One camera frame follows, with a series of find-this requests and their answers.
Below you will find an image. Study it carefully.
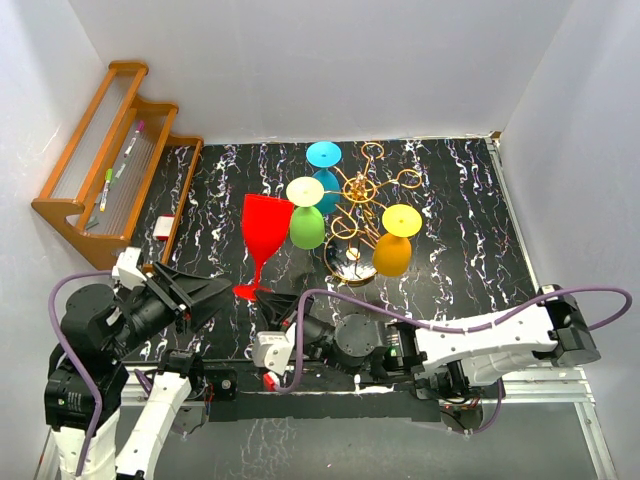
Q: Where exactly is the small grey block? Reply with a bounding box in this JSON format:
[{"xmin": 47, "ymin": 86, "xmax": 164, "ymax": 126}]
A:
[{"xmin": 84, "ymin": 215, "xmax": 99, "ymax": 230}]

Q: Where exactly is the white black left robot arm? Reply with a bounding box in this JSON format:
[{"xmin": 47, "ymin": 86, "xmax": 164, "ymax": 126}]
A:
[{"xmin": 44, "ymin": 263, "xmax": 231, "ymax": 479}]

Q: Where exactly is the gold wire glass rack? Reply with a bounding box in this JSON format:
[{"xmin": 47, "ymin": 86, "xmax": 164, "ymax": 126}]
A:
[{"xmin": 323, "ymin": 141, "xmax": 422, "ymax": 285}]

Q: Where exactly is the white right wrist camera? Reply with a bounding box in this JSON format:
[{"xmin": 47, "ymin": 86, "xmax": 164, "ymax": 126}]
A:
[{"xmin": 251, "ymin": 326, "xmax": 295, "ymax": 375}]

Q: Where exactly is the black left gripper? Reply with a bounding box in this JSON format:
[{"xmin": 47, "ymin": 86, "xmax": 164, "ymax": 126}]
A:
[{"xmin": 106, "ymin": 258, "xmax": 233, "ymax": 356}]

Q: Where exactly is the yellow wine glass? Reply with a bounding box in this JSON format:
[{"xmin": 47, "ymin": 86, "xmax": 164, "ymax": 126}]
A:
[{"xmin": 372, "ymin": 204, "xmax": 423, "ymax": 277}]

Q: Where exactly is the purple capped marker pen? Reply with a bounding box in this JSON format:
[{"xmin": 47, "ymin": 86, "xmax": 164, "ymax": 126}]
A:
[{"xmin": 123, "ymin": 121, "xmax": 145, "ymax": 158}]

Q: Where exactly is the green capped marker pen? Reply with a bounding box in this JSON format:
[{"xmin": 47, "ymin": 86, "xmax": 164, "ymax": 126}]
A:
[{"xmin": 99, "ymin": 168, "xmax": 113, "ymax": 212}]

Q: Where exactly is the small white red box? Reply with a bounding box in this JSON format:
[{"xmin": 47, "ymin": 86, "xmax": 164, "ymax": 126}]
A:
[{"xmin": 152, "ymin": 215, "xmax": 175, "ymax": 241}]

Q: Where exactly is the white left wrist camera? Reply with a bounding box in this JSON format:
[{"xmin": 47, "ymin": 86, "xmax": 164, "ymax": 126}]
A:
[{"xmin": 111, "ymin": 247, "xmax": 146, "ymax": 290}]

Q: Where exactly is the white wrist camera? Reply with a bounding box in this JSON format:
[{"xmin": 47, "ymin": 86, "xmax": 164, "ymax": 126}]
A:
[
  {"xmin": 251, "ymin": 326, "xmax": 295, "ymax": 375},
  {"xmin": 111, "ymin": 247, "xmax": 146, "ymax": 290}
]

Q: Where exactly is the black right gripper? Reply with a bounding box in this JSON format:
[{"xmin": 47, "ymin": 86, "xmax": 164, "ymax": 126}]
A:
[{"xmin": 253, "ymin": 290, "xmax": 361, "ymax": 379}]

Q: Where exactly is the red wine glass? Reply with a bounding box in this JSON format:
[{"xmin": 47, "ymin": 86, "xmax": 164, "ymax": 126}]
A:
[{"xmin": 233, "ymin": 193, "xmax": 294, "ymax": 301}]

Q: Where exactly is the blue wine glass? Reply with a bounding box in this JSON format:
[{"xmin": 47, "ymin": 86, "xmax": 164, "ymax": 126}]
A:
[{"xmin": 306, "ymin": 141, "xmax": 342, "ymax": 215}]

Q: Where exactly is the green wine glass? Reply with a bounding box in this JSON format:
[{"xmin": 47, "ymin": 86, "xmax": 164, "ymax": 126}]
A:
[{"xmin": 286, "ymin": 176, "xmax": 325, "ymax": 250}]

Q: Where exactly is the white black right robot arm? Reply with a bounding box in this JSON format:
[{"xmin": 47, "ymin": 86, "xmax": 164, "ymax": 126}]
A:
[{"xmin": 251, "ymin": 284, "xmax": 601, "ymax": 399}]

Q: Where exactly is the wooden tiered shelf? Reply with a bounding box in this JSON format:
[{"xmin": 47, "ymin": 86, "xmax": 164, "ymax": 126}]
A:
[{"xmin": 31, "ymin": 60, "xmax": 204, "ymax": 270}]

